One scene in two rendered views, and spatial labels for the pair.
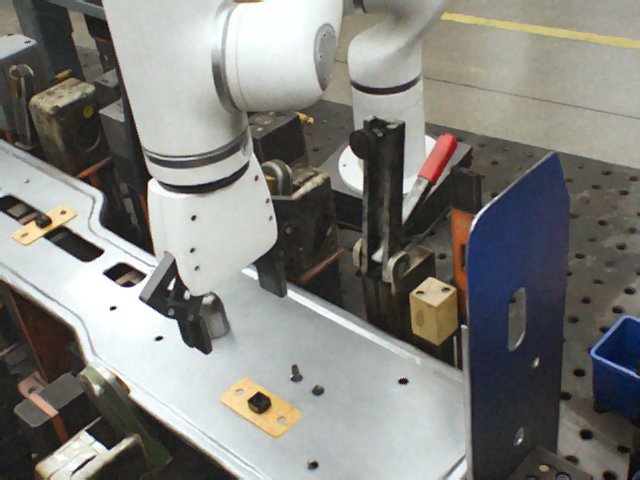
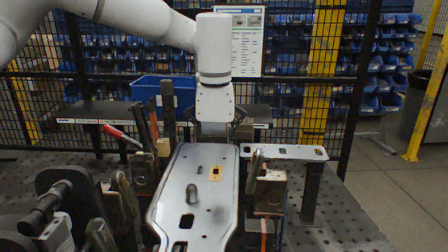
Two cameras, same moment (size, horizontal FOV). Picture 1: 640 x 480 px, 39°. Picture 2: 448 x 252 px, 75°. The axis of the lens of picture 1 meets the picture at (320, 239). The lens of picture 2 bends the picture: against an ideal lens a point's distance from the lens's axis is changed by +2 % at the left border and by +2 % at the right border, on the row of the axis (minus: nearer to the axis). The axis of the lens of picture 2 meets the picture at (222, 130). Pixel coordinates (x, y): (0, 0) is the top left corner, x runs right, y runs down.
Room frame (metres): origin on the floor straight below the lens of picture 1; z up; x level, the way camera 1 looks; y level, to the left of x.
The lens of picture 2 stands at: (1.11, 0.61, 1.48)
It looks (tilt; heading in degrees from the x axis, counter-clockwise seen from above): 25 degrees down; 226
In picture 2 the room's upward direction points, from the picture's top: straight up
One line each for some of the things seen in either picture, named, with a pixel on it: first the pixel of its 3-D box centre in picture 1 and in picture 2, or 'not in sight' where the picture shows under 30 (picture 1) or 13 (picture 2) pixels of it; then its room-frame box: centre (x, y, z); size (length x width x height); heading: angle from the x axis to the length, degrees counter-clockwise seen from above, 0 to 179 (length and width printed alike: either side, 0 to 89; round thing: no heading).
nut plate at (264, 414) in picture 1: (259, 403); (215, 171); (0.62, 0.08, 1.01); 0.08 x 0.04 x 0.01; 42
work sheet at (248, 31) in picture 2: not in sight; (238, 43); (0.17, -0.25, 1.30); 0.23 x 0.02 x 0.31; 132
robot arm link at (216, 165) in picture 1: (200, 145); (214, 75); (0.62, 0.08, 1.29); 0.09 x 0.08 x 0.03; 132
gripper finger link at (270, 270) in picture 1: (277, 256); (195, 127); (0.66, 0.04, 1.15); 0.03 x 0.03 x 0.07; 42
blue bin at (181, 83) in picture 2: not in sight; (173, 96); (0.44, -0.37, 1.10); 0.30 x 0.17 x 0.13; 126
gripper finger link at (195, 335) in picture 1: (180, 326); (236, 128); (0.58, 0.13, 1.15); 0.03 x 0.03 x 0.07; 42
